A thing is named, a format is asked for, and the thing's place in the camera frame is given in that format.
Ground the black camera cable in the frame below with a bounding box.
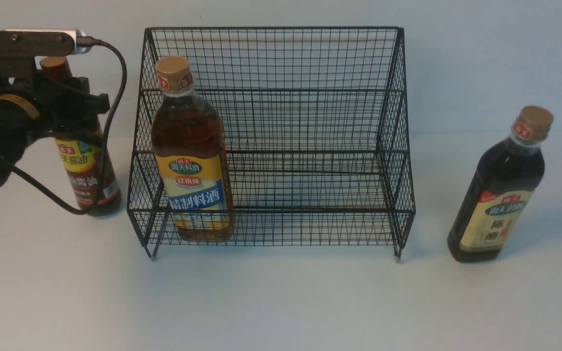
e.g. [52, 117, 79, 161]
[0, 37, 128, 215]

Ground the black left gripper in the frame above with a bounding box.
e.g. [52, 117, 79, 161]
[0, 76, 111, 146]

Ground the black wire mesh shelf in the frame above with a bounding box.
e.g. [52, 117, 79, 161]
[127, 26, 416, 261]

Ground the dark soy sauce bottle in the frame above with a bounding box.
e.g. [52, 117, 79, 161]
[40, 56, 121, 216]

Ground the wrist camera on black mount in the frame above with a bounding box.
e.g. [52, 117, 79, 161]
[0, 28, 92, 89]

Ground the amber cooking wine bottle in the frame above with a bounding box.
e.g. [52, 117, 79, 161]
[151, 56, 235, 243]

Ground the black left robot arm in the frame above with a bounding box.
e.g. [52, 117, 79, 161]
[0, 77, 111, 186]

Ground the dark vinegar bottle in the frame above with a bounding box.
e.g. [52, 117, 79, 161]
[447, 106, 554, 263]

